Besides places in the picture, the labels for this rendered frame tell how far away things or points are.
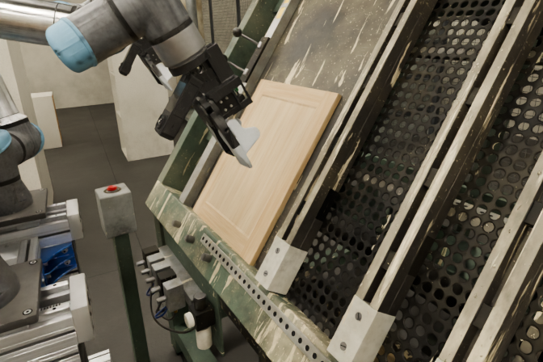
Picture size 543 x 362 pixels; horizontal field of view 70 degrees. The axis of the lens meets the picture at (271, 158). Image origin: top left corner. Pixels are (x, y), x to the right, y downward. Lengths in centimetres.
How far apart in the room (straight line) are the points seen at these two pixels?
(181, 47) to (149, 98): 438
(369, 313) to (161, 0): 66
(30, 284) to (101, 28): 60
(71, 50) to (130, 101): 435
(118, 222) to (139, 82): 339
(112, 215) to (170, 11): 119
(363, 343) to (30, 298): 67
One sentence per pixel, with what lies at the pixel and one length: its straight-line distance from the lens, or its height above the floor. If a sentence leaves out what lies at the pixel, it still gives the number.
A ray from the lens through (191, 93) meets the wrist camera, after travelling 65.
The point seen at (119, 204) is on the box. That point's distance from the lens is 168.
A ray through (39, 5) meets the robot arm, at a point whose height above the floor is 159.
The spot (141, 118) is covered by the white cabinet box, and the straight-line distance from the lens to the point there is 502.
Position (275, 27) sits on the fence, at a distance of 162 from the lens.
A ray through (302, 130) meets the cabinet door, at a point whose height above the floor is 124.
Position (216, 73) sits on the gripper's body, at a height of 148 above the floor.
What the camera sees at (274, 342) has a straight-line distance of 101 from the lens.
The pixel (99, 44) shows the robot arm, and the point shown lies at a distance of 63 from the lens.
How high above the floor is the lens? 155
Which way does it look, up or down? 19 degrees down
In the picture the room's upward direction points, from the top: 2 degrees counter-clockwise
